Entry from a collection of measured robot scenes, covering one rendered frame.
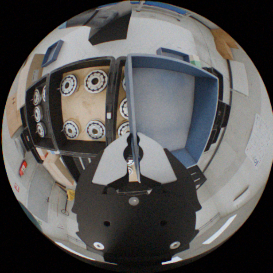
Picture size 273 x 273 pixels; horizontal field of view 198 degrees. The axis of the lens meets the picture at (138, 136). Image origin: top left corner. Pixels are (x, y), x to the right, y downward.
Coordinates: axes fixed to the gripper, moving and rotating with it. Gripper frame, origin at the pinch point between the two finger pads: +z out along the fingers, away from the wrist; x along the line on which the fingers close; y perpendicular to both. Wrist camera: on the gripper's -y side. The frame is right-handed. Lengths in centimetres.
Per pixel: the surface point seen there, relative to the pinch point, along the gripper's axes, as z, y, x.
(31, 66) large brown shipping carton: 16, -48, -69
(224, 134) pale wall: 134, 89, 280
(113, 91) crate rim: 18.2, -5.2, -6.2
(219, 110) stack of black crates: 78, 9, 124
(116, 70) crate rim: 18.4, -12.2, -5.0
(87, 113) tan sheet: 26.4, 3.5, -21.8
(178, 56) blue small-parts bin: 45, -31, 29
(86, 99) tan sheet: 26.5, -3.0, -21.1
